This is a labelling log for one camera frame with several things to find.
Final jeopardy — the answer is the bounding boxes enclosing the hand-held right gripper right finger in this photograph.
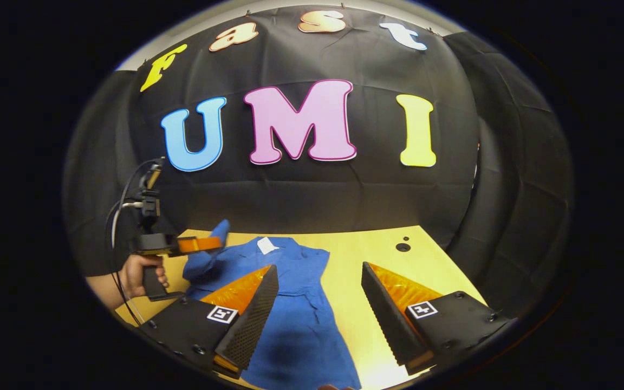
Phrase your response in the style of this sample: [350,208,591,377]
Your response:
[361,262,518,376]

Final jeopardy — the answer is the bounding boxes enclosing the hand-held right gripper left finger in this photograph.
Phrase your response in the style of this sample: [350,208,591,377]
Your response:
[139,264,280,380]

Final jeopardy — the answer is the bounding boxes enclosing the blue shirt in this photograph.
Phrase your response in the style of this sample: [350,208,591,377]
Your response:
[182,219,362,390]

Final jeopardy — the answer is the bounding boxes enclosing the black backdrop cloth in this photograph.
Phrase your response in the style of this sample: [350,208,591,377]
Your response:
[63,4,575,320]

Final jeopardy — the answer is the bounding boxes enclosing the black cable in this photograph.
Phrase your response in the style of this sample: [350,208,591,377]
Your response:
[106,156,165,327]

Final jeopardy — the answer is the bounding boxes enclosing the white cable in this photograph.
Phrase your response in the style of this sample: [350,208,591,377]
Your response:
[110,201,145,251]

